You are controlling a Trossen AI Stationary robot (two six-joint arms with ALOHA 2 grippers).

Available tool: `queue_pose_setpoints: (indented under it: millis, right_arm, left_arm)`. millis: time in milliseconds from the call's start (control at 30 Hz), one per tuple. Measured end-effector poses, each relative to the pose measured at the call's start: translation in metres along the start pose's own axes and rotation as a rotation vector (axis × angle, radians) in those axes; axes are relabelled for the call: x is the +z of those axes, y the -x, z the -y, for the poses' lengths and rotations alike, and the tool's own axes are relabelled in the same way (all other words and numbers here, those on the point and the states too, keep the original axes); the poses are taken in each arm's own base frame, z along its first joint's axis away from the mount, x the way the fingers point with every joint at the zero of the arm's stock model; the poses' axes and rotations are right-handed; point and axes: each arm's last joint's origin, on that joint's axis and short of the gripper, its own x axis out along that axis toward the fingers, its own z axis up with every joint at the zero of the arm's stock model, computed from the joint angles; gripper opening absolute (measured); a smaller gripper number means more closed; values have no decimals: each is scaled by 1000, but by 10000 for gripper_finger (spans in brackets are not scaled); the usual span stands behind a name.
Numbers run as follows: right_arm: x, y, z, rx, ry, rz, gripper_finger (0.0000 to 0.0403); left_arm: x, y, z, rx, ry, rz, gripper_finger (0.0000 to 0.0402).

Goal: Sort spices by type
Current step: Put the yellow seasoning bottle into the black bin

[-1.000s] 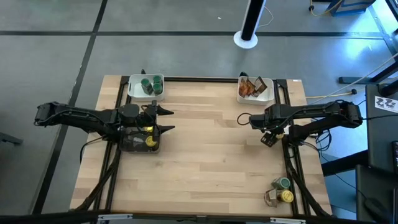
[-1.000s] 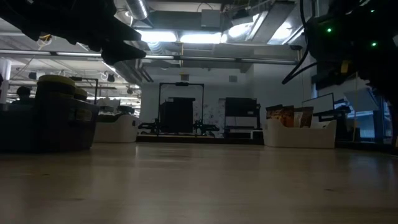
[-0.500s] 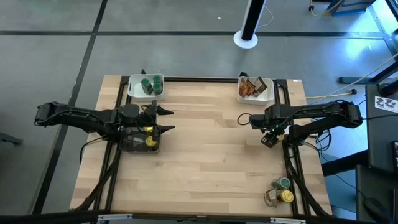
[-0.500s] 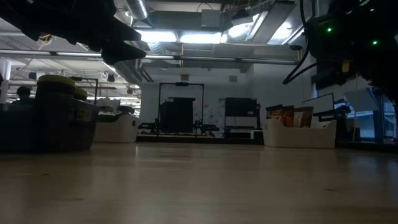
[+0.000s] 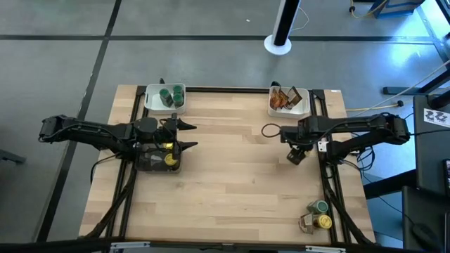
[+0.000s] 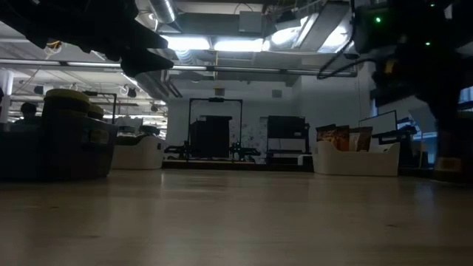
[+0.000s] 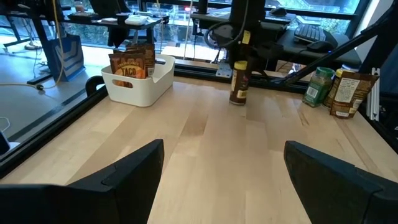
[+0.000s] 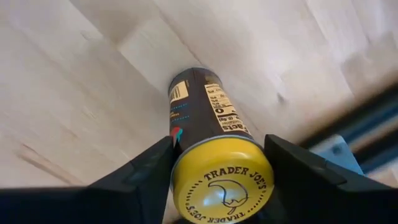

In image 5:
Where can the white sticker sheet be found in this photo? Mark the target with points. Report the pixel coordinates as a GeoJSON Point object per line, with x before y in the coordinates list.
{"type": "Point", "coordinates": [436, 117]}

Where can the white plastic bin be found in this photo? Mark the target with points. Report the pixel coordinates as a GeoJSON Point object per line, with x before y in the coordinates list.
{"type": "Point", "coordinates": [288, 113]}
{"type": "Point", "coordinates": [153, 102]}

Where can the grey metal foot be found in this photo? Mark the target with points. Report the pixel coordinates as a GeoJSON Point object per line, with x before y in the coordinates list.
{"type": "Point", "coordinates": [10, 157]}

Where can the black desk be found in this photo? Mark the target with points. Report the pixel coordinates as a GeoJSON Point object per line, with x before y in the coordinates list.
{"type": "Point", "coordinates": [430, 158]}

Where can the taco seasoning packet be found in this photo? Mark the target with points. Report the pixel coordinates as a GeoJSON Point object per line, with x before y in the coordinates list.
{"type": "Point", "coordinates": [275, 100]}
{"type": "Point", "coordinates": [306, 225]}
{"type": "Point", "coordinates": [294, 97]}
{"type": "Point", "coordinates": [283, 102]}

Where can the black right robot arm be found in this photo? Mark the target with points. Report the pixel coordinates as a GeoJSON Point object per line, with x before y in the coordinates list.
{"type": "Point", "coordinates": [351, 123]}

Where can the yellow cup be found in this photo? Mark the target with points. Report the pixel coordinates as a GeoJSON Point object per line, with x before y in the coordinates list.
{"type": "Point", "coordinates": [323, 221]}

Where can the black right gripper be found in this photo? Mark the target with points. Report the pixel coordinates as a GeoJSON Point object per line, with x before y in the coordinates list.
{"type": "Point", "coordinates": [292, 135]}

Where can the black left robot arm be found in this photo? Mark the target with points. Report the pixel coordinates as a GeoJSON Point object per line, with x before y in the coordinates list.
{"type": "Point", "coordinates": [88, 130]}

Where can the dark grey desk surface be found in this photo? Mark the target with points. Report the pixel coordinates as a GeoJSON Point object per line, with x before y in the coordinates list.
{"type": "Point", "coordinates": [418, 207]}

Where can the black clamp knob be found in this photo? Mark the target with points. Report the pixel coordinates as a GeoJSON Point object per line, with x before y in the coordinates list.
{"type": "Point", "coordinates": [161, 81]}
{"type": "Point", "coordinates": [275, 84]}

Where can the black desk leg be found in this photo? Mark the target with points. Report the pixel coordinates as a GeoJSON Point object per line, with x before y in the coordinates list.
{"type": "Point", "coordinates": [386, 184]}

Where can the yellow lid spice jar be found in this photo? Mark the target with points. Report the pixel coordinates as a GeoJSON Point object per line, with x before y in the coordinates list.
{"type": "Point", "coordinates": [168, 145]}
{"type": "Point", "coordinates": [170, 160]}

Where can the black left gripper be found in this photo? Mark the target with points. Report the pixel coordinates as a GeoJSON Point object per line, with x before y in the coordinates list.
{"type": "Point", "coordinates": [165, 131]}

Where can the dark grey plastic bin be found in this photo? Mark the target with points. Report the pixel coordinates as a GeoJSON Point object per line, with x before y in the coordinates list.
{"type": "Point", "coordinates": [151, 163]}

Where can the black white pole stand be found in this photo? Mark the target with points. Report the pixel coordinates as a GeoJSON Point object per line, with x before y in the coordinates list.
{"type": "Point", "coordinates": [277, 45]}

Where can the black aluminium table frame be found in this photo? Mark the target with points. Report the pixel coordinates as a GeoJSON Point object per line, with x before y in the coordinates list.
{"type": "Point", "coordinates": [228, 90]}

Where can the blue bag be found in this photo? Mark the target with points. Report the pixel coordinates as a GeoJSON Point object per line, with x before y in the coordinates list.
{"type": "Point", "coordinates": [397, 7]}

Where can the green lid spice jar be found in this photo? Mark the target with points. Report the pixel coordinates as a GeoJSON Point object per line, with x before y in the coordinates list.
{"type": "Point", "coordinates": [178, 89]}
{"type": "Point", "coordinates": [319, 206]}
{"type": "Point", "coordinates": [178, 99]}
{"type": "Point", "coordinates": [164, 95]}

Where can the silver mounting bracket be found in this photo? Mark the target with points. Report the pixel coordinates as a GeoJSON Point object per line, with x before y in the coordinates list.
{"type": "Point", "coordinates": [130, 245]}
{"type": "Point", "coordinates": [325, 249]}

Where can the silver bracket plate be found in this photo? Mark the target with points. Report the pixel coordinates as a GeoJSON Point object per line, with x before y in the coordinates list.
{"type": "Point", "coordinates": [322, 146]}

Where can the black stand leg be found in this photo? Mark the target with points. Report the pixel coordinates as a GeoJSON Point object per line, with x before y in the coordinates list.
{"type": "Point", "coordinates": [404, 90]}

